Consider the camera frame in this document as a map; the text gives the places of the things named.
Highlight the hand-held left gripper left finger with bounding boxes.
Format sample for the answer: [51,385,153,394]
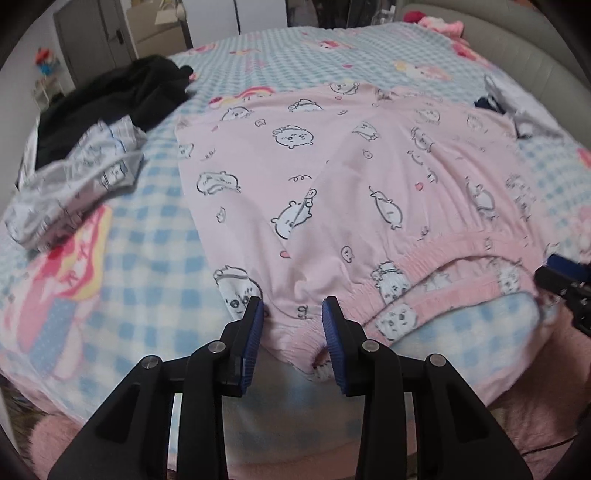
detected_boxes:
[48,296,266,480]

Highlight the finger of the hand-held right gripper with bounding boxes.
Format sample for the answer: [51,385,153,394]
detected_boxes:
[534,267,591,305]
[547,253,591,278]

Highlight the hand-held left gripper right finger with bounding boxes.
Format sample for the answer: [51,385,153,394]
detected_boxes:
[322,295,543,480]

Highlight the pink printed pants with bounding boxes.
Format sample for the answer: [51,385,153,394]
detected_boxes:
[174,80,561,384]

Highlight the blue checked printed blanket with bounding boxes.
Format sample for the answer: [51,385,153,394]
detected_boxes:
[0,21,591,462]

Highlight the navy and white garment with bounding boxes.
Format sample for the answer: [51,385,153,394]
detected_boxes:
[475,74,566,139]

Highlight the grey padded bed headboard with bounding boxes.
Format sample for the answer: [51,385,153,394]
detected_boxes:
[397,0,591,121]

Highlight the pink fluffy bed cover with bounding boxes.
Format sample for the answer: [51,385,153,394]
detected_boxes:
[28,314,591,480]

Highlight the white grey printed garment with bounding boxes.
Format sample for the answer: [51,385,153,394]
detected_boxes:
[4,115,147,252]

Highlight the pink plush toy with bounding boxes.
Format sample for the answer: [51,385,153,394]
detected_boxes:
[404,10,465,38]

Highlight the black garment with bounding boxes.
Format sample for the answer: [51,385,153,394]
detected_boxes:
[34,55,195,169]

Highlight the cardboard box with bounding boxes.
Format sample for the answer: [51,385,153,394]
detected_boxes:
[127,0,192,58]

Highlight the white shelf rack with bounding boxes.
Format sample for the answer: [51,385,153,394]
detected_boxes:
[33,76,63,109]

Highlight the white wardrobe door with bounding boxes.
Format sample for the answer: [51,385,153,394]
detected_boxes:
[233,0,289,32]

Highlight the dark glass cabinet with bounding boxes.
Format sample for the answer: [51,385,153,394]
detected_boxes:
[286,0,402,28]

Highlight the grey door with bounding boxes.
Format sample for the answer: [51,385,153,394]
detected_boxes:
[53,0,139,95]

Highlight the red and blue plush toy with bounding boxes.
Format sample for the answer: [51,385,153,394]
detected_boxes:
[36,46,61,77]

